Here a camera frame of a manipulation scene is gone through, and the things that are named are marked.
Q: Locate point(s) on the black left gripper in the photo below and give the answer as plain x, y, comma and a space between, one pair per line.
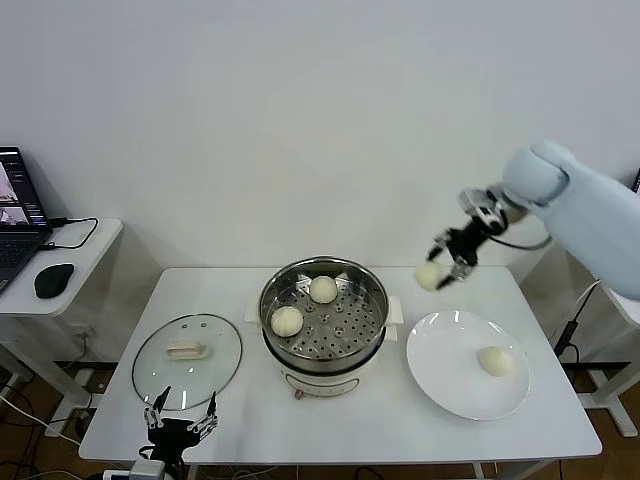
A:
172, 437

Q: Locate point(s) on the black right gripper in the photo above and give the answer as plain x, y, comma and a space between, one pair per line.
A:
470, 242

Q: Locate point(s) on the white steamed baozi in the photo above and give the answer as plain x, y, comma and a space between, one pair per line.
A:
429, 276
323, 290
495, 361
287, 321

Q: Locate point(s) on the round glass pot lid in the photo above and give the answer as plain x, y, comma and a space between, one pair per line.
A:
220, 350

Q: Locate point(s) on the black computer mouse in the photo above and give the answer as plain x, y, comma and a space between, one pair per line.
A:
53, 280

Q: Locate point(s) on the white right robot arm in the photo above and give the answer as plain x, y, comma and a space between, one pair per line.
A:
590, 210

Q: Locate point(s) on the perforated steel steamer basket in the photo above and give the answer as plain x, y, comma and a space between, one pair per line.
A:
325, 320

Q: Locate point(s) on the floor power strip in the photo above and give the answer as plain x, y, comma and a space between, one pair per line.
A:
95, 385

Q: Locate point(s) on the round white plate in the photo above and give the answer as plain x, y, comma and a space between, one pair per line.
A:
450, 360

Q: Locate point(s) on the white electric cooking pot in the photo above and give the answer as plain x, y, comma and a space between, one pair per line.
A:
325, 385

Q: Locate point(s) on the white side table with mouse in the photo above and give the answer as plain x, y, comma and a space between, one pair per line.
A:
95, 250

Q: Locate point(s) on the white side table with sticker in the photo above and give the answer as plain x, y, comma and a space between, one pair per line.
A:
607, 407

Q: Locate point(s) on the black laptop with wide keyboard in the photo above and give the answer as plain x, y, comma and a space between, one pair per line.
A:
15, 250

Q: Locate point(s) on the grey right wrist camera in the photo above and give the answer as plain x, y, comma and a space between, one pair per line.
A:
480, 207

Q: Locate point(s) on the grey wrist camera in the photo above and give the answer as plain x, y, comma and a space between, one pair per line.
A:
147, 470
480, 207

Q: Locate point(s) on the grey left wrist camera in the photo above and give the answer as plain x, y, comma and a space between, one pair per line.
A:
147, 470

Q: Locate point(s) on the white wall socket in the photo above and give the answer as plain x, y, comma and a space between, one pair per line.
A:
84, 332

